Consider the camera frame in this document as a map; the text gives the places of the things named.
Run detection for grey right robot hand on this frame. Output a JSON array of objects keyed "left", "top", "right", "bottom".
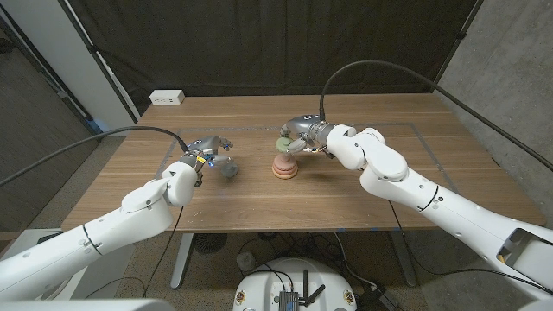
[{"left": 278, "top": 114, "right": 337, "bottom": 156}]

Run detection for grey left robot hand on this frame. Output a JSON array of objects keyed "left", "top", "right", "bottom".
[{"left": 180, "top": 135, "right": 239, "bottom": 170}]

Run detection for green toy disk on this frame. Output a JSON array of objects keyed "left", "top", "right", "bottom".
[{"left": 275, "top": 136, "right": 295, "bottom": 154}]

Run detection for pale pink toy disk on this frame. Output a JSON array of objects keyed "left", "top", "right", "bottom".
[{"left": 274, "top": 153, "right": 297, "bottom": 170}]

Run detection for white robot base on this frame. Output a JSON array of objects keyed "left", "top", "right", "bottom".
[{"left": 232, "top": 257, "right": 358, "bottom": 311}]

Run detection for white power strip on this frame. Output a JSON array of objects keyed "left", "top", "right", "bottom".
[{"left": 149, "top": 89, "right": 186, "bottom": 106}]

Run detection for black backdrop cloth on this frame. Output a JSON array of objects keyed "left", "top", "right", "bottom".
[{"left": 67, "top": 0, "right": 483, "bottom": 116}]

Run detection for black floor fan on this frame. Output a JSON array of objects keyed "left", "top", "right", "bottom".
[{"left": 193, "top": 232, "right": 228, "bottom": 255}]

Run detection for grey table leg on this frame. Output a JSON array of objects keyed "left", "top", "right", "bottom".
[
  {"left": 388, "top": 231, "right": 418, "bottom": 289},
  {"left": 169, "top": 232, "right": 195, "bottom": 290}
]

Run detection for grey round floor object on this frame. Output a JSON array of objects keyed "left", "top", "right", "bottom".
[{"left": 236, "top": 251, "right": 257, "bottom": 272}]

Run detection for black backdrop stand pole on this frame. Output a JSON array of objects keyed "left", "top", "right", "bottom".
[
  {"left": 57, "top": 0, "right": 143, "bottom": 123},
  {"left": 429, "top": 0, "right": 485, "bottom": 92}
]

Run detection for grey box with antennas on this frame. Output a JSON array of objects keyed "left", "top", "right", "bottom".
[{"left": 278, "top": 270, "right": 326, "bottom": 311}]

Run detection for black floor power adapter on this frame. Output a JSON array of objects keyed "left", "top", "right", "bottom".
[{"left": 358, "top": 284, "right": 399, "bottom": 311}]

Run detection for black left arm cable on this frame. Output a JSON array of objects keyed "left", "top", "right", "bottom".
[{"left": 0, "top": 125, "right": 191, "bottom": 187}]

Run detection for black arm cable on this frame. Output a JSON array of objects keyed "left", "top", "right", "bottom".
[
  {"left": 0, "top": 125, "right": 191, "bottom": 187},
  {"left": 318, "top": 59, "right": 553, "bottom": 172}
]

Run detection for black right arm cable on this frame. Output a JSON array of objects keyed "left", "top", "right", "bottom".
[{"left": 318, "top": 59, "right": 553, "bottom": 172}]

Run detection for thin black hanging cable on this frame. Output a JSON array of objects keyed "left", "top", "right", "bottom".
[
  {"left": 387, "top": 199, "right": 553, "bottom": 297},
  {"left": 142, "top": 206, "right": 185, "bottom": 299}
]

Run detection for white floor cable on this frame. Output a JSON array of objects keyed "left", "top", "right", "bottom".
[{"left": 333, "top": 232, "right": 378, "bottom": 289}]

